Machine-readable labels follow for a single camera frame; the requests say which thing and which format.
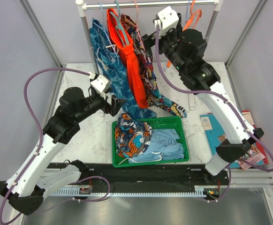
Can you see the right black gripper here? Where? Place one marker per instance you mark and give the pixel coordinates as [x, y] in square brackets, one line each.
[176, 32]

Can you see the teal hanger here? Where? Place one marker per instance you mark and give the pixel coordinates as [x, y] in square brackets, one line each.
[120, 29]

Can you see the lavender hanger holding blue shorts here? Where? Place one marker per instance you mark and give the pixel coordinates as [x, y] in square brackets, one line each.
[108, 38]

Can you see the white slotted cable duct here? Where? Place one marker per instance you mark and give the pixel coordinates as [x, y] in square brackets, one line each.
[75, 191]

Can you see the orange hanger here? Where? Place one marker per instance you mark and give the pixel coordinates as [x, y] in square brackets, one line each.
[174, 34]

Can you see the white metal clothes rack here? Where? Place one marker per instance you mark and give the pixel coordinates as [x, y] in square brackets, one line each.
[82, 10]

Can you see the light blue garment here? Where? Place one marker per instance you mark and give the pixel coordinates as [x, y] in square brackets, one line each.
[163, 147]

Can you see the pink hanger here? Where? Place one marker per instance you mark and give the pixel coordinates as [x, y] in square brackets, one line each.
[136, 16]

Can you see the pink illustrated book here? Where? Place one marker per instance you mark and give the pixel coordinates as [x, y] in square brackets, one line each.
[240, 162]

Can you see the teal blue folder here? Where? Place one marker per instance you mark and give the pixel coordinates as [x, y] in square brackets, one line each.
[213, 130]

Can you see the green plastic tray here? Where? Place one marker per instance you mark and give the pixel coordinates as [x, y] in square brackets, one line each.
[173, 122]

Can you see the blue orange patterned garment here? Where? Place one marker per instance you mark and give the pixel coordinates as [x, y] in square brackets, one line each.
[132, 137]

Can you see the comic print shorts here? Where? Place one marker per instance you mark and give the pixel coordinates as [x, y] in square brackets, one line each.
[148, 77]

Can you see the orange shorts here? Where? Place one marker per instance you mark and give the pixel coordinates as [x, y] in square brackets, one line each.
[130, 61]

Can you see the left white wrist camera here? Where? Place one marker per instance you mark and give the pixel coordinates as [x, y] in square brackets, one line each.
[100, 84]

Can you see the red book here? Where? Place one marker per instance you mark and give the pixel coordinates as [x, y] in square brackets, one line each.
[251, 119]

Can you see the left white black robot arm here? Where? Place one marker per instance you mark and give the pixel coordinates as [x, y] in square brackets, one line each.
[26, 190]

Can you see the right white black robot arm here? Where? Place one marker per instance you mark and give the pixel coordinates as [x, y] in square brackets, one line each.
[185, 50]

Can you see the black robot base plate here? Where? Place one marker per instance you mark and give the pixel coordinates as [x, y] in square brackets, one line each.
[152, 178]

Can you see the blue leaf print shorts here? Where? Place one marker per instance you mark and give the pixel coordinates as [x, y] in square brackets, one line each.
[117, 73]

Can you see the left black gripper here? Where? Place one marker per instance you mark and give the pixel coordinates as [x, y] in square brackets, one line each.
[113, 109]

